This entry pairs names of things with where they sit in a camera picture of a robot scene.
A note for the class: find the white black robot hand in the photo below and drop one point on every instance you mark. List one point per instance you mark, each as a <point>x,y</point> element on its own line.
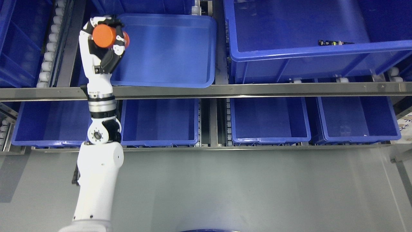
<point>99,63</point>

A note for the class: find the shallow blue plastic tray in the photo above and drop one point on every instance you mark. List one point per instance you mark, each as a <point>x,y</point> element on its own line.
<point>170,51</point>

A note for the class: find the orange cylindrical capacitor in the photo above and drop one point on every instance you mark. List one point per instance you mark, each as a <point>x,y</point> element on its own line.
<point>104,36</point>

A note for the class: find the blue bin far upper left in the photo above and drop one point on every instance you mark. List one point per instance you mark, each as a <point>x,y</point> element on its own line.
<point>23,28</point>

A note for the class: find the blue bin lower left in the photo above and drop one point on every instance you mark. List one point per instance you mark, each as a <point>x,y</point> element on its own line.
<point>52,124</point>

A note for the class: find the blue bin lower centre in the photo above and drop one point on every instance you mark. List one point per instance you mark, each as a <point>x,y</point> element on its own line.
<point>160,122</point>

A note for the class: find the steel shelf front rail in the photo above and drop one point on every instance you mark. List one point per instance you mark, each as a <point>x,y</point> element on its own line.
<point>217,91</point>

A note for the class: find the blue bin lower centre-right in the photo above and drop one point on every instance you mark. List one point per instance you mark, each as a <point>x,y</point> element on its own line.
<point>274,121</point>

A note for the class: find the blue bin lower right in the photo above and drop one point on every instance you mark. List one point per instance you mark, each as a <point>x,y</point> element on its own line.
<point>359,120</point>

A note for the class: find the white roller track left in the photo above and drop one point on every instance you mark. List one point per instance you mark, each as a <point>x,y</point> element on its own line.
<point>48,65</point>

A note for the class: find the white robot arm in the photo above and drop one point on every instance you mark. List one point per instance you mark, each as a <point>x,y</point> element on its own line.
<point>98,164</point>

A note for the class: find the steel shelf rail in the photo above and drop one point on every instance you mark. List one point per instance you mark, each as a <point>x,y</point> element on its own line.
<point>299,146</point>
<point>217,91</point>

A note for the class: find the small black component in bin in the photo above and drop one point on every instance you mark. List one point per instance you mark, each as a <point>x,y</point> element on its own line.
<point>332,43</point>

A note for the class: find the large blue bin upper right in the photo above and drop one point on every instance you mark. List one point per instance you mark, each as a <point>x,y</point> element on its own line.
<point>274,41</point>

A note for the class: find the lower steel shelf rail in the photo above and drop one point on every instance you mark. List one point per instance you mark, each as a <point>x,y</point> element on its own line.
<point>299,146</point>

